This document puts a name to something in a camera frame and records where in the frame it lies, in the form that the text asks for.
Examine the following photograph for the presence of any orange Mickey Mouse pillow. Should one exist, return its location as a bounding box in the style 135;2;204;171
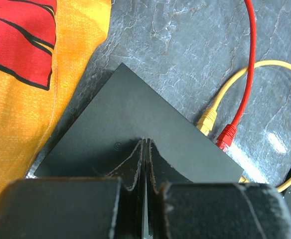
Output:
0;0;111;193

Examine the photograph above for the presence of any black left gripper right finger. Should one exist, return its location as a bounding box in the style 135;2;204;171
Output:
146;140;291;239

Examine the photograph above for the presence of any black network switch box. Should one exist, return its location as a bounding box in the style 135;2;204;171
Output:
34;64;243;183

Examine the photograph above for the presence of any red ethernet cable bottom port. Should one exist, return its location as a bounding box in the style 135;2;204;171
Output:
215;0;257;153

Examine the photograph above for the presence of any yellow ethernet cable long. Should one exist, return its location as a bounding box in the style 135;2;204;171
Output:
196;60;291;193

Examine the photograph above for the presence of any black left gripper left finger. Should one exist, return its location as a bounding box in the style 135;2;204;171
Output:
0;139;146;239

